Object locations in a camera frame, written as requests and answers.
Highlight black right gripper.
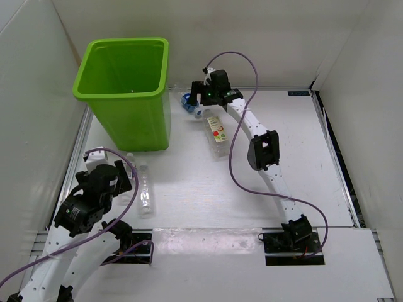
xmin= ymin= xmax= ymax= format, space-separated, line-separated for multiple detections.
xmin=188 ymin=82 xmax=219 ymax=106

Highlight clear bottle blue white label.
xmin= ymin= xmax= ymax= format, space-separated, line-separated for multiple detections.
xmin=125 ymin=153 xmax=136 ymax=180

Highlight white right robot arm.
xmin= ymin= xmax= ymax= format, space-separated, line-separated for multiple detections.
xmin=189 ymin=67 xmax=313 ymax=252

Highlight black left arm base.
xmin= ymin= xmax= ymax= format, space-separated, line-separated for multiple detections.
xmin=103 ymin=229 xmax=152 ymax=264

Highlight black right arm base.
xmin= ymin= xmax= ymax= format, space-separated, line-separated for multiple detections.
xmin=258 ymin=232 xmax=325 ymax=266

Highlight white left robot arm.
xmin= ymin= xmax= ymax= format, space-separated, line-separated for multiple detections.
xmin=8 ymin=159 xmax=137 ymax=301

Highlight green plastic bin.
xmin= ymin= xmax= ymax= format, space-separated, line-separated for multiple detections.
xmin=72 ymin=37 xmax=171 ymax=152

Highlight white label juice bottle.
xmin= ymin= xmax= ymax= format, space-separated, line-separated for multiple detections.
xmin=203 ymin=109 xmax=230 ymax=158

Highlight clear unlabelled plastic bottle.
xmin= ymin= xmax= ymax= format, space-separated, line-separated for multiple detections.
xmin=137 ymin=161 xmax=156 ymax=218

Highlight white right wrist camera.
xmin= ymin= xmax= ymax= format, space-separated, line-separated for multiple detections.
xmin=203 ymin=67 xmax=217 ymax=86

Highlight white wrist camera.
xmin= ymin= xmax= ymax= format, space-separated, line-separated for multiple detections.
xmin=83 ymin=146 xmax=108 ymax=173
xmin=203 ymin=67 xmax=217 ymax=86

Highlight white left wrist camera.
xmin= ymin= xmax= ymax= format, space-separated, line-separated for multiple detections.
xmin=83 ymin=146 xmax=108 ymax=173

